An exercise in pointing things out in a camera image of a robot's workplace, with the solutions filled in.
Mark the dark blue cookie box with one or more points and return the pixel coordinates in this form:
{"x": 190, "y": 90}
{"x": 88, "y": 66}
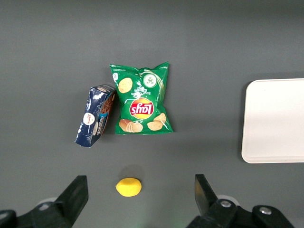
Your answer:
{"x": 92, "y": 118}

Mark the yellow lemon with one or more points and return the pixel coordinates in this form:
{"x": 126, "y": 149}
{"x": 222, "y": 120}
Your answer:
{"x": 128, "y": 187}

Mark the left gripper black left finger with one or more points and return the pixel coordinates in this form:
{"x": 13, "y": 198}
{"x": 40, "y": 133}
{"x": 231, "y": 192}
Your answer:
{"x": 59, "y": 213}

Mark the beige plastic tray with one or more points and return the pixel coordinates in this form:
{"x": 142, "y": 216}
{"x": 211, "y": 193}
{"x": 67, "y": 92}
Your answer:
{"x": 273, "y": 118}

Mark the green Lays chips bag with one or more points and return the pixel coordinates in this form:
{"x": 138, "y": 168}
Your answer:
{"x": 142, "y": 95}

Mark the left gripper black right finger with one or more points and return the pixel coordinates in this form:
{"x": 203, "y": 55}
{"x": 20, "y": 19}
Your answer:
{"x": 213, "y": 216}

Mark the dark grey table mat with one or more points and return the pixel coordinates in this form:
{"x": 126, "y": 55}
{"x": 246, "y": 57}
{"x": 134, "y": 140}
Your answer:
{"x": 47, "y": 47}

